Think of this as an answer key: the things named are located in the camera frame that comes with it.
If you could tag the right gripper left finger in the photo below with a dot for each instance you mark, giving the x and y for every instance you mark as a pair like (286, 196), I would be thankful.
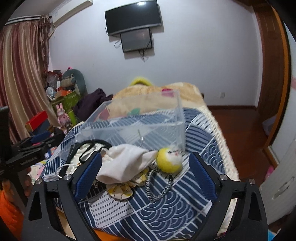
(41, 221)

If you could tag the wall mounted black television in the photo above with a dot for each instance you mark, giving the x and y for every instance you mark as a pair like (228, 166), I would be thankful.
(144, 14)

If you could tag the floral yellow fabric scrunchie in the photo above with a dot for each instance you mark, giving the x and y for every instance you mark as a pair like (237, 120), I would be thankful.
(122, 191)

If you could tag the red box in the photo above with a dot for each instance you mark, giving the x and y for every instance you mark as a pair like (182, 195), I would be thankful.
(36, 121)

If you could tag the clear plastic storage box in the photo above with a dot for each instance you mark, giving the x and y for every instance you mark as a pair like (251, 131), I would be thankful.
(154, 130)

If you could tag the white wardrobe door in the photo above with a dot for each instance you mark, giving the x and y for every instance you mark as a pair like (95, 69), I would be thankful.
(278, 190)

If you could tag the striped pink curtain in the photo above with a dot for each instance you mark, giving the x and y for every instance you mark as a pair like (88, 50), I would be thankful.
(24, 64)

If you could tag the yellow plush headboard item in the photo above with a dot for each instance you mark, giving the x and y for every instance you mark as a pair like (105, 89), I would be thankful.
(141, 81)

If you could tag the white cloth pouch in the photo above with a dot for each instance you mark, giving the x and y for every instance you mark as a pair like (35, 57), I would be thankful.
(123, 162)

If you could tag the white air conditioner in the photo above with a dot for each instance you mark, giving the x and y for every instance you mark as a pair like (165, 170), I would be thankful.
(67, 9)

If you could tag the small black wall screen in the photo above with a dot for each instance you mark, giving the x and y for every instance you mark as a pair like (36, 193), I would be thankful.
(136, 40)

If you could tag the green cardboard box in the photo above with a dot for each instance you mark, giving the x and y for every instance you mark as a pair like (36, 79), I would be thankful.
(68, 101)

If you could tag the blue white patterned blanket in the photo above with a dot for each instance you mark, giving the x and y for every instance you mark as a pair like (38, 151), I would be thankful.
(169, 207)

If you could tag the yellow plush ball keychain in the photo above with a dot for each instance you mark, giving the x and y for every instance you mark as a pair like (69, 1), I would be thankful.
(169, 160)

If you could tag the brown wooden door frame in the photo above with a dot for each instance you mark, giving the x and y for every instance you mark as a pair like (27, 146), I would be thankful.
(275, 85)

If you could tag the orange sleeve forearm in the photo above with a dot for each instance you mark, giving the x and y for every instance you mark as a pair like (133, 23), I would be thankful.
(11, 214)

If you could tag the pink rabbit doll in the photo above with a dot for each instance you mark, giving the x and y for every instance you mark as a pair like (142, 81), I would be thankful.
(63, 118)

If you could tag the green dinosaur plush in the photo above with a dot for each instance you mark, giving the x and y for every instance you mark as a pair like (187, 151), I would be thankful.
(74, 78)

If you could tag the beige fleece blanket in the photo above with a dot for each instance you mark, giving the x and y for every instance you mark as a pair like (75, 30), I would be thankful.
(139, 99)

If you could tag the dark purple clothing pile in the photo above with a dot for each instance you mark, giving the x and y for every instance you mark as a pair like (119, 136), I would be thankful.
(89, 103)

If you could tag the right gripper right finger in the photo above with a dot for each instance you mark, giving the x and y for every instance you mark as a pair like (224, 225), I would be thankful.
(248, 221)

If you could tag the black strap bag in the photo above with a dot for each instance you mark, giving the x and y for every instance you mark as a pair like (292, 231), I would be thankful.
(77, 154)

